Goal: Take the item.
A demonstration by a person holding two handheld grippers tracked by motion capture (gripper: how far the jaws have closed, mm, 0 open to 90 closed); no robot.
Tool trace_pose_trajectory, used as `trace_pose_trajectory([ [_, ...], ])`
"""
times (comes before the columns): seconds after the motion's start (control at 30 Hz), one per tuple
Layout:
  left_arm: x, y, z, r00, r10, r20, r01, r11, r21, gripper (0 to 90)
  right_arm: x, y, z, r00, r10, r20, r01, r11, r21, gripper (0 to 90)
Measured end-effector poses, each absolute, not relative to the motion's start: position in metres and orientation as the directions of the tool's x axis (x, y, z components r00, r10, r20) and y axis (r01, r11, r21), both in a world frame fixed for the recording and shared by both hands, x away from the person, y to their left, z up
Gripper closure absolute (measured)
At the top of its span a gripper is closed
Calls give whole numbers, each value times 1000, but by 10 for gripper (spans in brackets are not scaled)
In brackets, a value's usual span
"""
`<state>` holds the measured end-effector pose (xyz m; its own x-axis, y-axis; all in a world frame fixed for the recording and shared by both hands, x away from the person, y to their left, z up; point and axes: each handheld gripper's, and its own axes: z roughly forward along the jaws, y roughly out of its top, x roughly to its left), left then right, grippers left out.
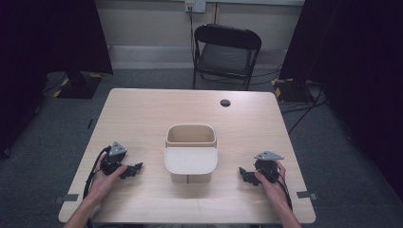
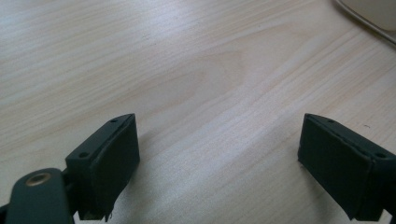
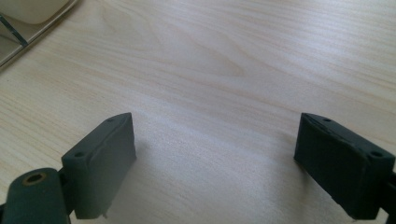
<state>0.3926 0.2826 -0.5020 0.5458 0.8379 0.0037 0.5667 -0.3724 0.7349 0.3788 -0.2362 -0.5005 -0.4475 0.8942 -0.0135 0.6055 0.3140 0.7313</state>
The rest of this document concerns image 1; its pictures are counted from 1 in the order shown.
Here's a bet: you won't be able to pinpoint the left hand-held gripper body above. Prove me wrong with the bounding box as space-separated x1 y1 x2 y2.
100 141 128 177

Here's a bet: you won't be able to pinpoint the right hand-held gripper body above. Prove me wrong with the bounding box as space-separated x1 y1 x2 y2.
253 150 285 184

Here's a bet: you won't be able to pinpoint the beige plastic bin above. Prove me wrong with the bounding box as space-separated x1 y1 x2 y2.
163 123 219 184

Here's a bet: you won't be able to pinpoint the person's right hand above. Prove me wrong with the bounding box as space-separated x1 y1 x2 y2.
254 160 288 203

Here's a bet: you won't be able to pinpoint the person's left hand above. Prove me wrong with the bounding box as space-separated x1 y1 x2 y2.
87 154 128 203

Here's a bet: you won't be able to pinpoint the light wooden table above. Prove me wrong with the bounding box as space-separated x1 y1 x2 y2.
58 87 317 224

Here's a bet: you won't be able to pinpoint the grey tape strip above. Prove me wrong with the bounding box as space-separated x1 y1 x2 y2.
296 190 319 201
53 193 80 204

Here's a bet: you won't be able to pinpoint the black stand base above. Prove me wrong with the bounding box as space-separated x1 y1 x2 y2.
271 77 317 104
52 71 105 100

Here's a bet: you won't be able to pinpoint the black folding chair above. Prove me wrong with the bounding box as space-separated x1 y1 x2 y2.
191 24 262 91

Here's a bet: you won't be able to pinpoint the black curtain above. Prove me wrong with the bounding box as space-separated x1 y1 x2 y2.
0 0 114 160
278 0 403 201

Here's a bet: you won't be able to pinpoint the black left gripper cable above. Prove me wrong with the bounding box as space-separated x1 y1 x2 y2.
83 145 112 200

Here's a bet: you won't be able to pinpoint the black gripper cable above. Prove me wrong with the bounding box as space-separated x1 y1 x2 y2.
275 172 293 211
83 145 112 200

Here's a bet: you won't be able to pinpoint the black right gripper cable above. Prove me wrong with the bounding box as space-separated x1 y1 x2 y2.
275 172 293 211

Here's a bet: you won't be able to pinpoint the black floor cables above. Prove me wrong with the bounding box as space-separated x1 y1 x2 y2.
253 65 327 135

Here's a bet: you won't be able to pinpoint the black wall cable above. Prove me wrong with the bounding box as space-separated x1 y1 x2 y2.
188 5 196 65

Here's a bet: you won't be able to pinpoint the white wall socket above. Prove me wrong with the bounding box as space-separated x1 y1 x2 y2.
184 0 207 14

